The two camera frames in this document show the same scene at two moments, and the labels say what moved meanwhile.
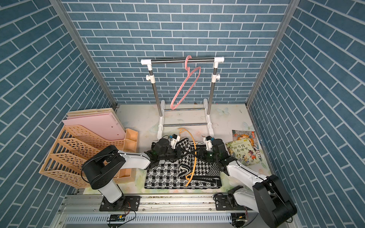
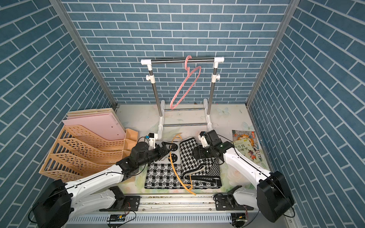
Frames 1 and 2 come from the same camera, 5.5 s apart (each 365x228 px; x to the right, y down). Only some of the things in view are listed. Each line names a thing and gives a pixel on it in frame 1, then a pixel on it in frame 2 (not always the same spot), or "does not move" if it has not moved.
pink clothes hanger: (189, 89) does not move
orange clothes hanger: (193, 172) -> (188, 187)
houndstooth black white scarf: (192, 167) does not move
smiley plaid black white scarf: (164, 175) does not move
